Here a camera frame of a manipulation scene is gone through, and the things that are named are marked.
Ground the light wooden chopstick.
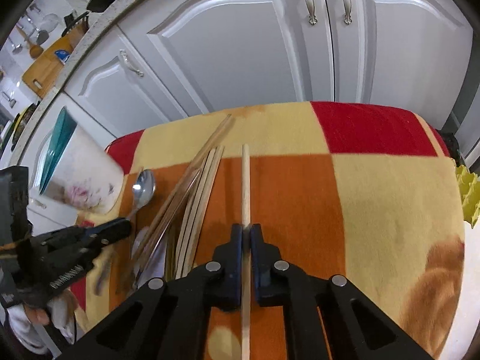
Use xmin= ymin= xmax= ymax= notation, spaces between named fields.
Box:
xmin=174 ymin=160 xmax=206 ymax=278
xmin=181 ymin=145 xmax=224 ymax=278
xmin=241 ymin=144 xmax=251 ymax=360
xmin=175 ymin=148 xmax=216 ymax=279

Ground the steel spoon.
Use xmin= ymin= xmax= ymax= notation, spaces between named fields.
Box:
xmin=126 ymin=169 xmax=156 ymax=220

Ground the brown wooden chopstick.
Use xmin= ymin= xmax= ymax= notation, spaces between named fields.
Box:
xmin=135 ymin=173 xmax=198 ymax=281
xmin=128 ymin=114 xmax=232 ymax=271

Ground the left hand white glove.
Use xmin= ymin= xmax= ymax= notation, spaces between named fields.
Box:
xmin=4 ymin=290 xmax=80 ymax=359

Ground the floral utensil holder teal insert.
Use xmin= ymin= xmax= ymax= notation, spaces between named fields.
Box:
xmin=39 ymin=107 xmax=124 ymax=215

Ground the colourful chequered table cloth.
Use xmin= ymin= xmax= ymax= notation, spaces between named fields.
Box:
xmin=69 ymin=101 xmax=466 ymax=360

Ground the yellow black casserole pot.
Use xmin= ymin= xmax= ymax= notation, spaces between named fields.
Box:
xmin=11 ymin=104 xmax=38 ymax=150

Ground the wooden cutting board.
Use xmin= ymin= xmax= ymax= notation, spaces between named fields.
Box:
xmin=22 ymin=37 xmax=73 ymax=98

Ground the blue white packet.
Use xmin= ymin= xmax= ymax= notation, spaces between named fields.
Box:
xmin=55 ymin=49 xmax=71 ymax=65

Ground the hanging wooden spatula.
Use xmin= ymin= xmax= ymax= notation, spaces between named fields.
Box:
xmin=16 ymin=25 xmax=44 ymax=59

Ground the hanging steel skimmer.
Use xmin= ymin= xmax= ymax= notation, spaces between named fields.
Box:
xmin=24 ymin=14 xmax=50 ymax=46

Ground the wooden knife block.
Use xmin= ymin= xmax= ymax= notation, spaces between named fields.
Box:
xmin=61 ymin=10 xmax=90 ymax=49

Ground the yellow egg carton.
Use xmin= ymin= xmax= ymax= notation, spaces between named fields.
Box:
xmin=456 ymin=165 xmax=480 ymax=227

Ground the black trash bag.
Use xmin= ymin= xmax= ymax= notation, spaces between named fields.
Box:
xmin=437 ymin=130 xmax=465 ymax=167

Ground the hanging wire strainer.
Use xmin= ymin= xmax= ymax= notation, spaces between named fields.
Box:
xmin=39 ymin=13 xmax=60 ymax=33

